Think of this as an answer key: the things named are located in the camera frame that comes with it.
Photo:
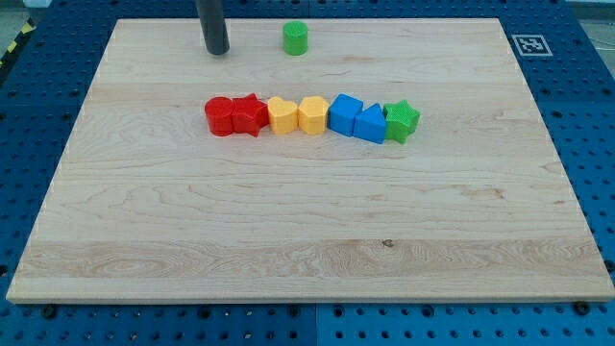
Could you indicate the green cylinder block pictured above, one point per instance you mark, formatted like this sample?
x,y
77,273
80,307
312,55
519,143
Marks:
x,y
295,38

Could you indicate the yellow hexagon block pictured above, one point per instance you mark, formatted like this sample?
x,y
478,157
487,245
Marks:
x,y
313,115

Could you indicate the yellow heart block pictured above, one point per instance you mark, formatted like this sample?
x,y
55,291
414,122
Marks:
x,y
283,115

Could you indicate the blue cube block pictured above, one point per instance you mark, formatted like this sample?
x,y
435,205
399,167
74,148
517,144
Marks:
x,y
342,114

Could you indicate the blue triangle block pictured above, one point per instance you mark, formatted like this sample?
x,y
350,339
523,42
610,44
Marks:
x,y
370,124

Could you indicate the red star block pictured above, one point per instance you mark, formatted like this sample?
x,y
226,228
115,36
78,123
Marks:
x,y
250,115

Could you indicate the green star block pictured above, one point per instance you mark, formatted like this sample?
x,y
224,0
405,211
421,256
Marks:
x,y
401,120

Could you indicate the red cylinder block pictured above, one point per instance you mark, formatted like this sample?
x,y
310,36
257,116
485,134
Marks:
x,y
219,113

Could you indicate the light wooden board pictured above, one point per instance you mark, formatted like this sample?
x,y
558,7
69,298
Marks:
x,y
148,207

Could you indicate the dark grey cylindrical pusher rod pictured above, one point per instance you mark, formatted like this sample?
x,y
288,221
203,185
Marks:
x,y
213,24

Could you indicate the white fiducial marker tag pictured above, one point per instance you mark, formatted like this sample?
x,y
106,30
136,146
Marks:
x,y
530,45

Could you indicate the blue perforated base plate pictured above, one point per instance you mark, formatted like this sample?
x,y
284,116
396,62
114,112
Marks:
x,y
53,68

